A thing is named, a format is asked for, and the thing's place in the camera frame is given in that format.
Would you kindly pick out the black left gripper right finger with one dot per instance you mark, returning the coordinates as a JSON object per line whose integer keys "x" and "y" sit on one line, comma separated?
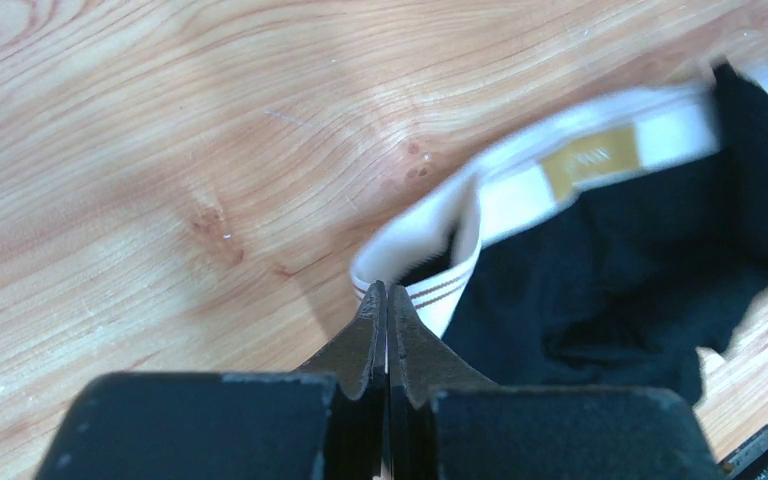
{"x": 448, "y": 421}

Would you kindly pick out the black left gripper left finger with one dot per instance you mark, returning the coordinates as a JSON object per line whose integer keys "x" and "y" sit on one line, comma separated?
{"x": 322, "y": 420}

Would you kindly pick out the black underwear cream waistband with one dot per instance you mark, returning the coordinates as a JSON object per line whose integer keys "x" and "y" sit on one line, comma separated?
{"x": 603, "y": 245}

